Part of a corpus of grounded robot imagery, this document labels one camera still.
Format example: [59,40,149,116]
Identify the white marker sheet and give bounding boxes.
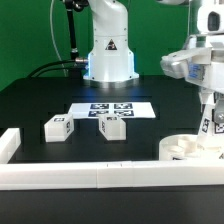
[69,102,156,119]

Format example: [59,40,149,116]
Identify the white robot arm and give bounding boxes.
[86,0,224,94]

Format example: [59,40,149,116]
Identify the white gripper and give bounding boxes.
[160,34,224,124]

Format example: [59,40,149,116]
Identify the white round stool seat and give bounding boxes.
[159,134,224,161]

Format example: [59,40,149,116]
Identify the white cable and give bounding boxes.
[49,0,69,78]

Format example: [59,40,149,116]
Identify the white U-shaped fence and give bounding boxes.
[0,128,224,190]

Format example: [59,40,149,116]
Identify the black cables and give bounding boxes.
[27,59,88,79]

